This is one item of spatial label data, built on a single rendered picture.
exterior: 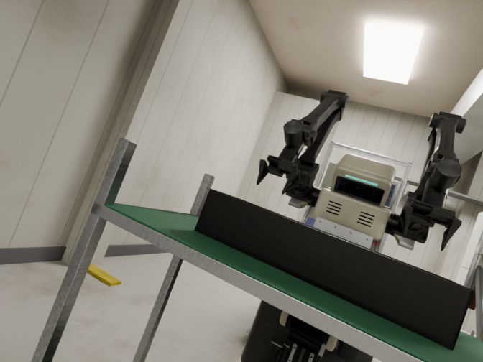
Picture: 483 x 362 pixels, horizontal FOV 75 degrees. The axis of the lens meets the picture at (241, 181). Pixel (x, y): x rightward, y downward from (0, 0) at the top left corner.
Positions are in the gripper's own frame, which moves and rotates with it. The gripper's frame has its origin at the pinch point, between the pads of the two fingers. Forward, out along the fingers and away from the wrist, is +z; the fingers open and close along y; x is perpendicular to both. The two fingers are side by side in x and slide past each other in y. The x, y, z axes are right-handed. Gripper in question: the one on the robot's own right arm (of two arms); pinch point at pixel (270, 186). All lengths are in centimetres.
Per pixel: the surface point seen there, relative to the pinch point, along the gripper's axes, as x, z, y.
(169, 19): 47, -150, -177
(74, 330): 100, 77, -98
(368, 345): -26, 35, 36
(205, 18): 82, -216, -194
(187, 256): -26.4, 35.9, 2.9
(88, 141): 86, -32, -190
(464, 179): 377, -354, 133
